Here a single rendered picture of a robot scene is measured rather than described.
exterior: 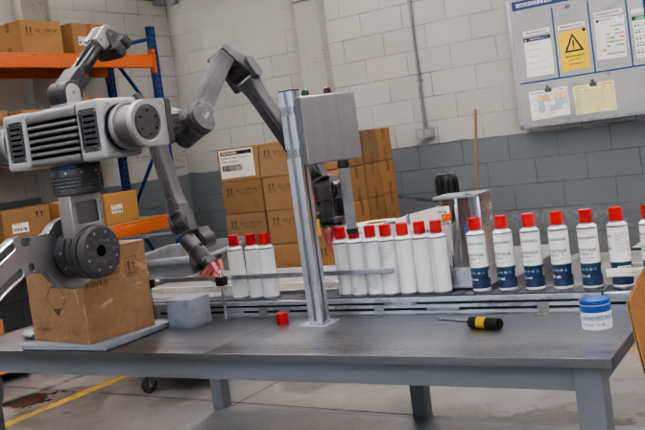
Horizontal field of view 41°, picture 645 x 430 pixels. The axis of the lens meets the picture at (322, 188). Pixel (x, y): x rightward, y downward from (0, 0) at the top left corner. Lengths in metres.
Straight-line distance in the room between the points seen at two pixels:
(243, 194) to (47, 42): 1.84
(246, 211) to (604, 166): 2.72
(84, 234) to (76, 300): 0.33
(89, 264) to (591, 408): 1.29
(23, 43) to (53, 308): 4.16
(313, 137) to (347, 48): 5.32
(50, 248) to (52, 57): 4.40
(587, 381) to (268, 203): 4.67
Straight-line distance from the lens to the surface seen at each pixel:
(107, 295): 2.66
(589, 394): 1.95
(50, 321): 2.78
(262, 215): 6.42
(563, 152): 6.93
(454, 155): 7.26
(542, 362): 1.92
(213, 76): 2.55
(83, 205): 2.42
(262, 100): 2.66
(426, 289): 2.47
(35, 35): 6.79
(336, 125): 2.43
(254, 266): 2.74
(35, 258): 2.41
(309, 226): 2.43
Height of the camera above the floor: 1.34
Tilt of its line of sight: 3 degrees down
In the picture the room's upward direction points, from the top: 8 degrees counter-clockwise
